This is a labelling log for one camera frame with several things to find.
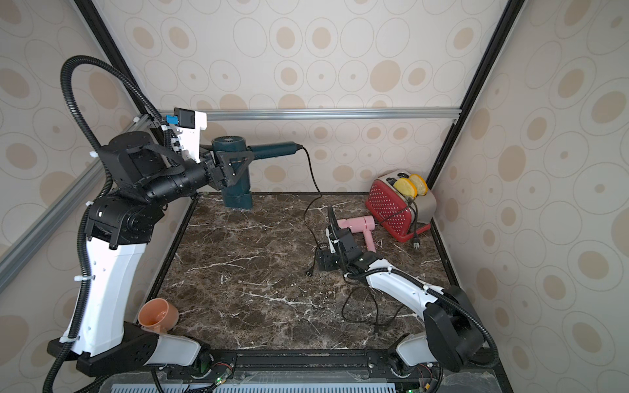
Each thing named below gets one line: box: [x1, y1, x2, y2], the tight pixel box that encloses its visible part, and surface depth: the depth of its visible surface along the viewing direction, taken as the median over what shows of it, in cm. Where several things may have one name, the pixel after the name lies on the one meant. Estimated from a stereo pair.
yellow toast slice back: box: [409, 173, 429, 197], surface depth 97 cm
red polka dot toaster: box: [365, 170, 438, 243], surface depth 98 cm
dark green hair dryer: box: [211, 135, 304, 209], surface depth 54 cm
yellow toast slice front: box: [393, 177, 418, 199], surface depth 96 cm
